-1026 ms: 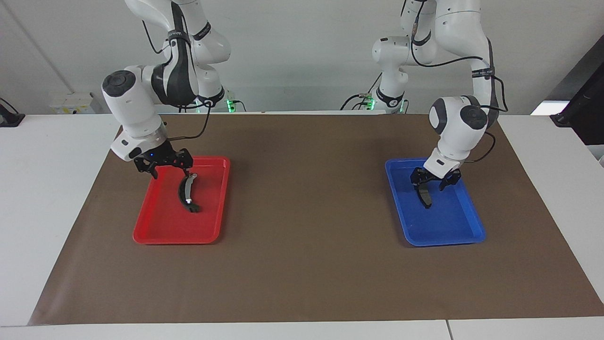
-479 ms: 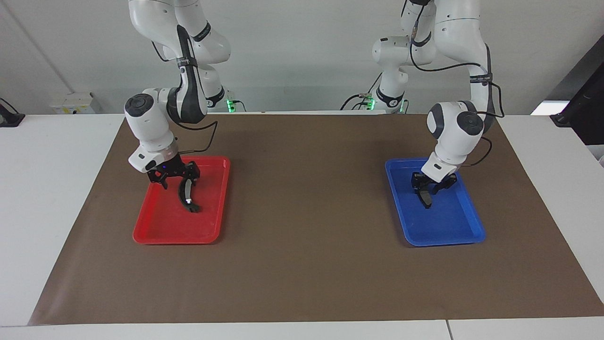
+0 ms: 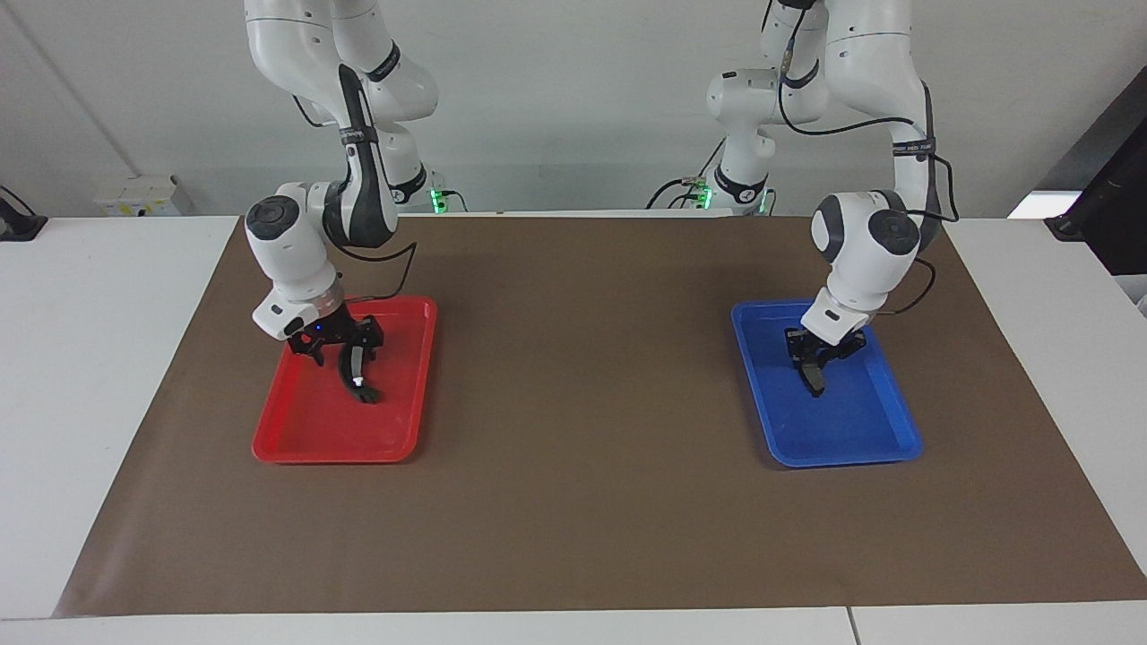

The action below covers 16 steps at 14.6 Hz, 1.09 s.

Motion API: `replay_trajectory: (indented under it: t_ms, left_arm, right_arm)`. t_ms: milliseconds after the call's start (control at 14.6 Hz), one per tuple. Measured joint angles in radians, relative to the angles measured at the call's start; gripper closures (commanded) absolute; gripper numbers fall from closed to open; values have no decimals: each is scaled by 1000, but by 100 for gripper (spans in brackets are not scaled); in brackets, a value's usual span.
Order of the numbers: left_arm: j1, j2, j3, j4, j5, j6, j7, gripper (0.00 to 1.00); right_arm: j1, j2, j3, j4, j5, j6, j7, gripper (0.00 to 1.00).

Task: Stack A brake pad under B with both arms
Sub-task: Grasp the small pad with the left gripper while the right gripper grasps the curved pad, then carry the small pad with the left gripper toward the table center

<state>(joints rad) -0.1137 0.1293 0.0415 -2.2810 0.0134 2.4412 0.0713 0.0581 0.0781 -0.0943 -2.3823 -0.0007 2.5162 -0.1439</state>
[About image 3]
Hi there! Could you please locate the curved brake shoe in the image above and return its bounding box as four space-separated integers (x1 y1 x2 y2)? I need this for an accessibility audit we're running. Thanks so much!
338 343 383 405

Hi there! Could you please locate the blue plastic tray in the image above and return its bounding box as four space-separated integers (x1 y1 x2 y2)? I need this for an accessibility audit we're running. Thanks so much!
730 298 924 469

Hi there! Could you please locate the red plastic tray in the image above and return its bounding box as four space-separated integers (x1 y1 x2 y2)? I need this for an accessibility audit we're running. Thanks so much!
252 296 438 464

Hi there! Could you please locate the white flat panel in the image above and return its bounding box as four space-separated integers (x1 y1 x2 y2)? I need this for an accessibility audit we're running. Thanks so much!
1008 190 1081 220

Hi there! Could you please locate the brown paper table mat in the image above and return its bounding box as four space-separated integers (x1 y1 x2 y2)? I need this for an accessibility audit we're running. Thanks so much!
52 215 1147 619

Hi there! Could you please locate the large black equipment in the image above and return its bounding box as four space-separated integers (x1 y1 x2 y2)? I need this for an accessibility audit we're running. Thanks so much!
1044 90 1147 279

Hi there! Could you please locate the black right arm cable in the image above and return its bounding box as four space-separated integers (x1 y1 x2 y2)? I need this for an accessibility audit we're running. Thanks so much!
291 63 418 302

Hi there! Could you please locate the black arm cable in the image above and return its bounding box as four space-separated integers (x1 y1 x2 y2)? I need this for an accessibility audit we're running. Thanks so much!
291 63 418 302
762 0 962 316

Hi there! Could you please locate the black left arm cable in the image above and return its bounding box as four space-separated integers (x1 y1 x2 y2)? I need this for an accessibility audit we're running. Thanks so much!
762 0 962 316

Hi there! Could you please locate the black base cable bundle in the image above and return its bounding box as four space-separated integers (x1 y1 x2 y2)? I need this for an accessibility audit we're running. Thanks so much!
647 139 729 210

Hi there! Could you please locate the white wall socket box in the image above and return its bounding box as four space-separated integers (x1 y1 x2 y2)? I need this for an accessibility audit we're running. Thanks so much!
94 175 191 218

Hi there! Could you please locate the black clamp bracket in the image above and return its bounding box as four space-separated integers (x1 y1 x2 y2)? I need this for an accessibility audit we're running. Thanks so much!
0 185 48 241

